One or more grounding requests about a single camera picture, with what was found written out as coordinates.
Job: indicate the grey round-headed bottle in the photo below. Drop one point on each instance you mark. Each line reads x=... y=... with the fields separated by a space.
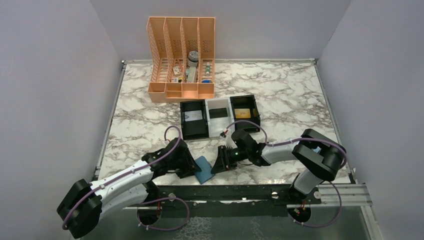
x=193 y=62

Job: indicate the white blue credit card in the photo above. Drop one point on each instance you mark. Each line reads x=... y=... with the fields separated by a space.
x=193 y=115

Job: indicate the orange plastic file organizer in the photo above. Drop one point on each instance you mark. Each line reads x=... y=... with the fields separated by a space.
x=171 y=38

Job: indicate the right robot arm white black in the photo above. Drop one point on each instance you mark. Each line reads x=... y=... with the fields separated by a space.
x=321 y=157

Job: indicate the blue leather card holder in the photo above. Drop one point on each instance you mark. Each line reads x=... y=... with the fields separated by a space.
x=205 y=173

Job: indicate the white middle tray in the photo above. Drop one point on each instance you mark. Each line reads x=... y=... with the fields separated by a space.
x=218 y=125

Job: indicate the gold credit card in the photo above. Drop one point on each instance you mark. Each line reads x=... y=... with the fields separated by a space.
x=242 y=113

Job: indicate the black tray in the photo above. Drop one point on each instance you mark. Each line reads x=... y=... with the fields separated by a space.
x=244 y=107
x=193 y=130

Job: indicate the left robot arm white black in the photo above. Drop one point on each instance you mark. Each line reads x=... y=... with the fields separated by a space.
x=86 y=203

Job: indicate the right black tray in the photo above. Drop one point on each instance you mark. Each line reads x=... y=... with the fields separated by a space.
x=244 y=107

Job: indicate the black credit card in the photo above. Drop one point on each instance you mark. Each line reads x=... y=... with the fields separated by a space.
x=218 y=113

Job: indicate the black mounting base rail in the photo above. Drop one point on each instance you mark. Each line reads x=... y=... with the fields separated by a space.
x=276 y=193

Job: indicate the small orange white box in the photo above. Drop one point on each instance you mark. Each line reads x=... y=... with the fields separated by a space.
x=177 y=71

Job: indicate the left black tray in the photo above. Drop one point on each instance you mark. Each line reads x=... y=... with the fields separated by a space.
x=193 y=130

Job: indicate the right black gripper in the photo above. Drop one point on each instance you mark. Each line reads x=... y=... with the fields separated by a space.
x=223 y=163

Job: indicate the small green white bottle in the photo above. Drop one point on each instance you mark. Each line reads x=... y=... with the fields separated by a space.
x=208 y=69

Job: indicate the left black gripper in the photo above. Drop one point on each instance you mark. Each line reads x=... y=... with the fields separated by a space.
x=190 y=166

